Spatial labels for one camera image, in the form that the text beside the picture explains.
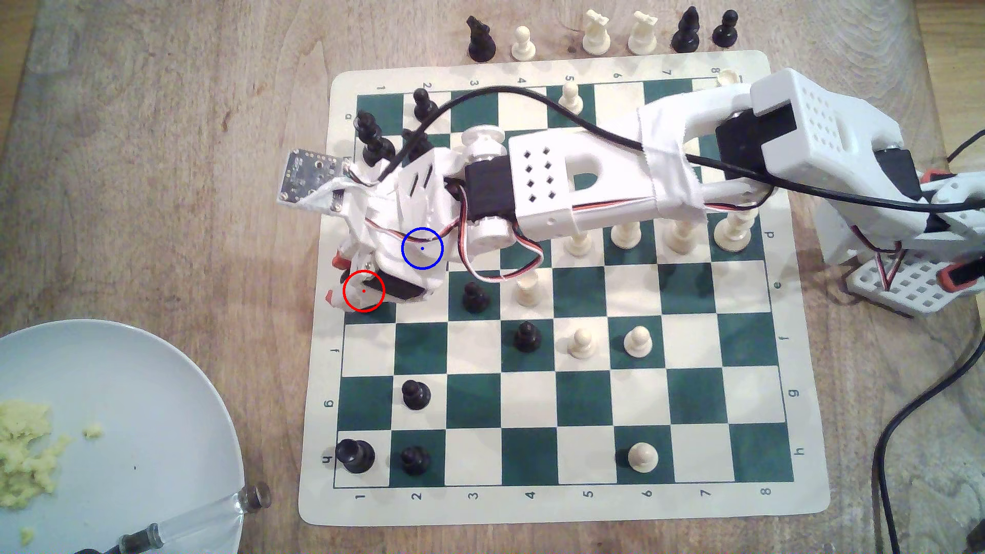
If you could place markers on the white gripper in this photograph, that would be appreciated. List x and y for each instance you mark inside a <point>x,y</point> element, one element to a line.
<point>397,291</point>

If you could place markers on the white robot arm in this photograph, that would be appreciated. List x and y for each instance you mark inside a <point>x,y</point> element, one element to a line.
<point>585,185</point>

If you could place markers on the black pawn chess piece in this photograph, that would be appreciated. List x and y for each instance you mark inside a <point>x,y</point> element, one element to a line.
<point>423,104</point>
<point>725,32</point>
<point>475,300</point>
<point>528,339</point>
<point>416,396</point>
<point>415,462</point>

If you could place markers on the black queen chess piece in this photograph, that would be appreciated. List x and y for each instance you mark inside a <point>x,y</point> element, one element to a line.
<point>372,142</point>

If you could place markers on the black knight chess piece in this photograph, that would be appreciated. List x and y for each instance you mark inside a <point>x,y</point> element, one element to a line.
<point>482,42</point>
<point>415,145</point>

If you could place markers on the green white chess mat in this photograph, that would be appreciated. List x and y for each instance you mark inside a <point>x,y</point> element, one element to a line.
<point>477,400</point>

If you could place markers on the white rook chess piece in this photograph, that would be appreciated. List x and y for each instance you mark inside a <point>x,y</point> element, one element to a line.
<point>729,77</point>
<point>528,292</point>

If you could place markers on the black rook chess piece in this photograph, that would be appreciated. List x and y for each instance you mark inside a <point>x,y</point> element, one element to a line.
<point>355,457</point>

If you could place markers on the white pawn chess piece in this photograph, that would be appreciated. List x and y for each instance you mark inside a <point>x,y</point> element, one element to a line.
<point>643,459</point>
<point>638,344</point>
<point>523,48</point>
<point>570,94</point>
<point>582,346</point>
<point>578,246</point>

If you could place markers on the white bishop chess piece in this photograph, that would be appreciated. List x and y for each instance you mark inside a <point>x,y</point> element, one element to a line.
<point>626,237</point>

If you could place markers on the white queen chess piece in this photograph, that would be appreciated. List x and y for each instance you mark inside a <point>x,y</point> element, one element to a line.
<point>683,238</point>

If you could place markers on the white knight chess piece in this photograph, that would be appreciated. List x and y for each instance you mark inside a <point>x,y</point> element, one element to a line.
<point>642,36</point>
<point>596,35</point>

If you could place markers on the white king chess piece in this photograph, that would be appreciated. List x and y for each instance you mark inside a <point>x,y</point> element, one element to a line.
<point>735,235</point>

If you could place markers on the black bishop chess piece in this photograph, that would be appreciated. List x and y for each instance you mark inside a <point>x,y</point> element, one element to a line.
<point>686,35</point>

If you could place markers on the pale blue plate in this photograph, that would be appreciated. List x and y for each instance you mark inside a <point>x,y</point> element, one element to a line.
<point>138,415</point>

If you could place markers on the small yellow food crumb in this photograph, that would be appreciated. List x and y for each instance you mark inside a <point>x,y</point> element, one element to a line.
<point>92,431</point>
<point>27,535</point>

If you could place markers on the white tape wrap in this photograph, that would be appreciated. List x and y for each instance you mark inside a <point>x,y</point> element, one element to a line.
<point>673,154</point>

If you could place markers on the yellow food clump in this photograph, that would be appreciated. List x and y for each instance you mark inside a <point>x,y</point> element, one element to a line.
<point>23,462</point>

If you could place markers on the orange black clamp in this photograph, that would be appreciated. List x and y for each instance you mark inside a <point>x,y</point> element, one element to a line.
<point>958,277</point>

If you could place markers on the camera circuit board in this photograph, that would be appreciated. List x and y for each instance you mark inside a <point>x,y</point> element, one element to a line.
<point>308,178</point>

